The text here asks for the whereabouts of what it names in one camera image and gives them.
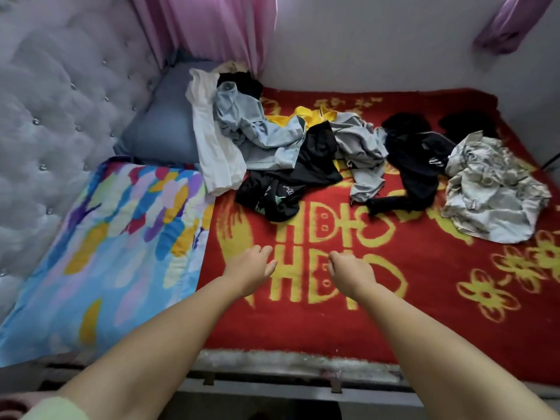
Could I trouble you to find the white bed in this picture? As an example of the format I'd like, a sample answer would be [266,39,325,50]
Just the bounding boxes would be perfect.
[0,0,560,412]

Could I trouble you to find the grey pillow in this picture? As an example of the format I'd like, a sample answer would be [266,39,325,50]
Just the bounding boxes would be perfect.
[114,57,222,168]

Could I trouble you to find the black printed t-shirt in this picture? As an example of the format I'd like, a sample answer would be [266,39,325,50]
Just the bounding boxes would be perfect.
[233,120,345,225]

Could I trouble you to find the person's left forearm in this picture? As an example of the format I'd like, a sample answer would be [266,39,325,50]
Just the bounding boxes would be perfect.
[54,274,250,420]

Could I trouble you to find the pile of mixed clothes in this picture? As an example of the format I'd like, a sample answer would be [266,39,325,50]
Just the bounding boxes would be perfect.
[185,61,554,246]

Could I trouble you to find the white tufted headboard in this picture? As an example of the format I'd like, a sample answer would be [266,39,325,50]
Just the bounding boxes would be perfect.
[0,0,169,322]

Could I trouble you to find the person's right hand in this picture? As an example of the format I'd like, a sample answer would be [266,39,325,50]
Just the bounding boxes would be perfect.
[327,250,380,303]

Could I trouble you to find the pink rolled mat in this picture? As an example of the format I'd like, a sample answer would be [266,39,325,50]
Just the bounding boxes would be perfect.
[0,391,54,420]

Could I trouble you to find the tied pink curtain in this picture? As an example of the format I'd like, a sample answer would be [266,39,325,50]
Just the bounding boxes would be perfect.
[474,0,558,56]

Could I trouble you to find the colourful patterned pillow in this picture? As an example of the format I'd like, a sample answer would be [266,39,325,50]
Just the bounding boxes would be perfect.
[0,156,216,369]

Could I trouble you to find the red bedsheet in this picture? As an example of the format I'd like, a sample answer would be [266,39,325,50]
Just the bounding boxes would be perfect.
[197,87,560,387]

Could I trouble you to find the person's left hand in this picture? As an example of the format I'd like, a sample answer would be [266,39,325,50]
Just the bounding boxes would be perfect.
[220,244,279,301]

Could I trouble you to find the wide pink curtain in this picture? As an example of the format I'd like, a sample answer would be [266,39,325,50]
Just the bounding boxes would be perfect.
[129,0,281,78]

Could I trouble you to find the person's right forearm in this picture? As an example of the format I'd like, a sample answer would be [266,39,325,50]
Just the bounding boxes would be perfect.
[354,282,560,420]

